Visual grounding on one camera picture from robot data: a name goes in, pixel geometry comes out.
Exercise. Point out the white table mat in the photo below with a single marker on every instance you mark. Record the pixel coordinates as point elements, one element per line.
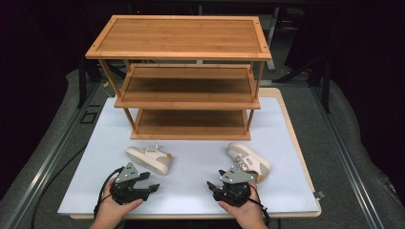
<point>191,178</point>

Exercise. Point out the black stand leg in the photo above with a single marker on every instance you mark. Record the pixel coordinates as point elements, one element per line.
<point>326,86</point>
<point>82,82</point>

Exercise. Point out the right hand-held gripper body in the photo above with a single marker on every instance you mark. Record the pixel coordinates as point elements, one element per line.
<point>235,191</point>

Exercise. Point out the small metal clip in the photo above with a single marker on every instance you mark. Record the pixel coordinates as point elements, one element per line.
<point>319,194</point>

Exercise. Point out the grey metal rail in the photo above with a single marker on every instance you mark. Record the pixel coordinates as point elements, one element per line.
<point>347,159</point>
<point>47,162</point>

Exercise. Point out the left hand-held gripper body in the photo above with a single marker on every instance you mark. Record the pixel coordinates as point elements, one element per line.
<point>127,191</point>

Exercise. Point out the beige sneaker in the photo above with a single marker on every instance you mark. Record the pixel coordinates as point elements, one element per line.
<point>149,157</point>
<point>248,157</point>

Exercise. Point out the small yellow tag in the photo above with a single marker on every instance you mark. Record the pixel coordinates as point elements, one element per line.
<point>106,85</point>

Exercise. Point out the white stand leg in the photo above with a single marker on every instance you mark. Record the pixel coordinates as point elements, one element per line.
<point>272,38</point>

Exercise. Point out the person's right hand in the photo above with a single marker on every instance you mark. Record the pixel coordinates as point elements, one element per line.
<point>250,213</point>

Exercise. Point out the wooden three-tier shoe rack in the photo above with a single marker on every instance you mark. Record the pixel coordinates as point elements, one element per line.
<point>178,38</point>

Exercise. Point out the person's left hand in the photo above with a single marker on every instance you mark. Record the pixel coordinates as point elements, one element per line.
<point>110,211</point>

